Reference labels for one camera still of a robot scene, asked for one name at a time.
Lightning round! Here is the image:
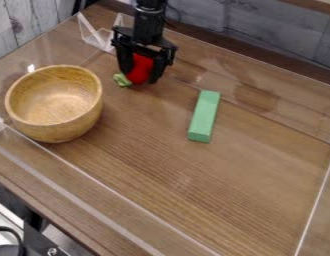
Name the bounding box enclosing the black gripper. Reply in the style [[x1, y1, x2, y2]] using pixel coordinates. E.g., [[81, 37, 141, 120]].
[[112, 0, 177, 84]]

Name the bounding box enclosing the red plush strawberry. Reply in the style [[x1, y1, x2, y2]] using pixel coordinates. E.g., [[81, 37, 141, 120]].
[[113, 54, 153, 87]]

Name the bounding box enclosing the green rectangular block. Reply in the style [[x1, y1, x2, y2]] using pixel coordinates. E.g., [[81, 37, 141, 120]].
[[186, 90, 221, 143]]

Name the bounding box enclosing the wooden bowl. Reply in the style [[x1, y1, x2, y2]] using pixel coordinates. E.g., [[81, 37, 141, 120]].
[[5, 65, 102, 143]]

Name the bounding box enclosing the clear acrylic table barrier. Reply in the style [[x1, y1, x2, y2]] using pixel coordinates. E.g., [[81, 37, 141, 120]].
[[0, 20, 330, 256]]

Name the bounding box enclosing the clear acrylic corner bracket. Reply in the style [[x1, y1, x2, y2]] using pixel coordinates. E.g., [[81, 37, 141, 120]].
[[77, 12, 114, 53]]

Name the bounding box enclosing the black cable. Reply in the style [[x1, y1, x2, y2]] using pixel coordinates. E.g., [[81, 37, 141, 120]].
[[0, 225, 26, 256]]

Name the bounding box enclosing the black metal bracket with screw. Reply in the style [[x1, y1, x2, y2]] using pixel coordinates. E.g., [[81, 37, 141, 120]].
[[22, 223, 70, 256]]

